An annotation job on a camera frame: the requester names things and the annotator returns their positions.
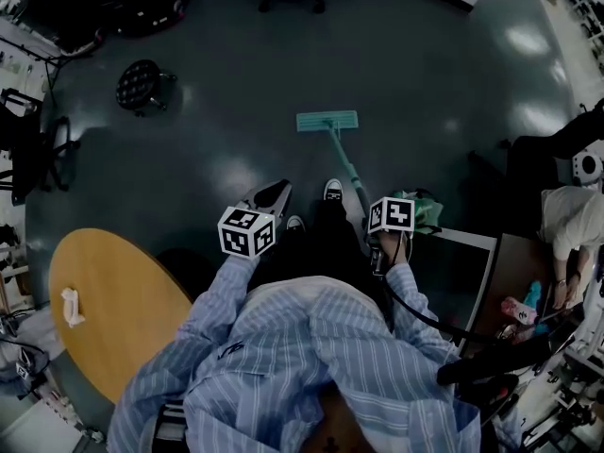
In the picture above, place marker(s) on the dark brown desk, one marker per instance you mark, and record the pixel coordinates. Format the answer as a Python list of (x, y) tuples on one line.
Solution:
[(519, 262)]

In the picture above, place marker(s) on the black trousers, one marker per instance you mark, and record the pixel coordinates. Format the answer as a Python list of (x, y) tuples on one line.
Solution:
[(325, 253)]

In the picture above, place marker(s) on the white shelving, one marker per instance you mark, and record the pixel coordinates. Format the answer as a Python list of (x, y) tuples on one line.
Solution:
[(587, 12)]

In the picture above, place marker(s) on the black round stool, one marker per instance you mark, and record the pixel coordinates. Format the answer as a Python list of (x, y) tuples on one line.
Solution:
[(139, 83)]

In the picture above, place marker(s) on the white crumpled cloth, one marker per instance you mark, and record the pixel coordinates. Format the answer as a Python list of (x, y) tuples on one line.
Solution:
[(72, 307)]

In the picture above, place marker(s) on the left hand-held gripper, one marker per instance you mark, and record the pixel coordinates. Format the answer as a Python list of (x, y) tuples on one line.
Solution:
[(245, 231)]

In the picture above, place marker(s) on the round wooden table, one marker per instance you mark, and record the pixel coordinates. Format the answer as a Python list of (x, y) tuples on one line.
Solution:
[(122, 309)]

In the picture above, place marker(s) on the black folding chair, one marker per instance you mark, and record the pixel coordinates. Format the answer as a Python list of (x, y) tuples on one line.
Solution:
[(28, 149)]

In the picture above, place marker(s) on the person's shoe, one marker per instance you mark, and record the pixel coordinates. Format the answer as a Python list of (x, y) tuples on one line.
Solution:
[(333, 189), (295, 223)]

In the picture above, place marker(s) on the person's left shoe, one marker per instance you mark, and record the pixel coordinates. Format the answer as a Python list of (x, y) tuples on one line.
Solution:
[(295, 223)]

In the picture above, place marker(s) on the green bag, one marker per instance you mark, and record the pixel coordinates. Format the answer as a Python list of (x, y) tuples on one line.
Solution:
[(427, 210)]

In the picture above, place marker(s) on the person's right shoe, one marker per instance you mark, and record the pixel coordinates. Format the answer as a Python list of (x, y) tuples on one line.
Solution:
[(333, 189)]

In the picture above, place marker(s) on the pink bottle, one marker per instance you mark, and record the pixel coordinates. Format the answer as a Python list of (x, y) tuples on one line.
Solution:
[(519, 310)]

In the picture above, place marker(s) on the teal mop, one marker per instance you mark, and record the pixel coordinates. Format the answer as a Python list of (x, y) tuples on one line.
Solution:
[(325, 121)]

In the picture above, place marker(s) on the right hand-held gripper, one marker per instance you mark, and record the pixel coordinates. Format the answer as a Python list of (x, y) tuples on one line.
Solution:
[(398, 215)]

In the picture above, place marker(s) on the grey white-framed panel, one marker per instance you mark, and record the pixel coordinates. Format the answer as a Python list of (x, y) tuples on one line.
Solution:
[(448, 281)]

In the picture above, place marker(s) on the black stand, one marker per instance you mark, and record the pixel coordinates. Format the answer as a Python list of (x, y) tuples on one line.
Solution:
[(49, 69)]

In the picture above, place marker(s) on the blue striped shirt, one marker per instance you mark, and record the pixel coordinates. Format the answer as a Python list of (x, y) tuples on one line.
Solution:
[(292, 357)]

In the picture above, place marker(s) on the blue soft item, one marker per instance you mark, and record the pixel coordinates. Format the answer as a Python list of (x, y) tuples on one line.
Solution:
[(533, 293)]

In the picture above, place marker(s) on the black wheeled machine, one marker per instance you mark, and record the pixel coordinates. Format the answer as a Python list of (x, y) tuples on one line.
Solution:
[(104, 3)]

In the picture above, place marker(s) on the person's right forearm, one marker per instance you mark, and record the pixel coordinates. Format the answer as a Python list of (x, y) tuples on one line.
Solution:
[(406, 290)]

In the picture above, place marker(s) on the black device with red button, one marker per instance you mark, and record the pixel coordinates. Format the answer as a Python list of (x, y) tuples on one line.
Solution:
[(491, 390)]

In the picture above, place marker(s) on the person's left forearm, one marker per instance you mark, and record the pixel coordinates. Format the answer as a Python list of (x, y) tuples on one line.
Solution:
[(222, 290)]

